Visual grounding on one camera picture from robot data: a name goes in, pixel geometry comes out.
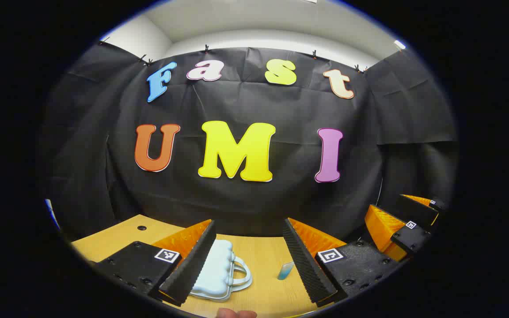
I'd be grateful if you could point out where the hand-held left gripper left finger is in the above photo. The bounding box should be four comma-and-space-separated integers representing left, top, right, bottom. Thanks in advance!
97, 219, 217, 307

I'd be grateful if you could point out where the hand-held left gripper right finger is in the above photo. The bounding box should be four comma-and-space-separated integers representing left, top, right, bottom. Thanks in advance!
282, 217, 399, 305

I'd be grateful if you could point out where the light blue skincare tube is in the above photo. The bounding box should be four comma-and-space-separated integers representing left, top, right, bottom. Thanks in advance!
277, 261, 295, 281

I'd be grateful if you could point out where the light blue suitcase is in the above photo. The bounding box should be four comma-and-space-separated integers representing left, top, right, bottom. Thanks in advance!
189, 240, 253, 303

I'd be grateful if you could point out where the black backdrop cloth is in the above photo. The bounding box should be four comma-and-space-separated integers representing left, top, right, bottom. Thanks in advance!
38, 42, 460, 241

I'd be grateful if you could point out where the row of black cloth clips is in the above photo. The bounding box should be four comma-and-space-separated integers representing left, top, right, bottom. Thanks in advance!
99, 37, 366, 74

